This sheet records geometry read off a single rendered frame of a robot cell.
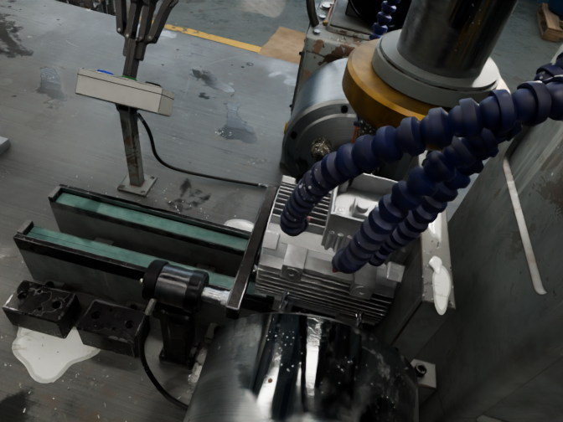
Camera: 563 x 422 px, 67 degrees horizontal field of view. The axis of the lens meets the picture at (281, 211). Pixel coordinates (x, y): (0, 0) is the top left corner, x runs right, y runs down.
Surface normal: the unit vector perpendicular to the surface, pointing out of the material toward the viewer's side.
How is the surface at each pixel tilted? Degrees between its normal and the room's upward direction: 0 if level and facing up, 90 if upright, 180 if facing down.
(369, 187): 90
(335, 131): 90
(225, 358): 50
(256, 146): 0
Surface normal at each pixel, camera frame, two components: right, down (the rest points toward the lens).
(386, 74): -0.86, 0.27
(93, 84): -0.07, 0.13
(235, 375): -0.51, -0.68
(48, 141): 0.15, -0.68
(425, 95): -0.39, 0.63
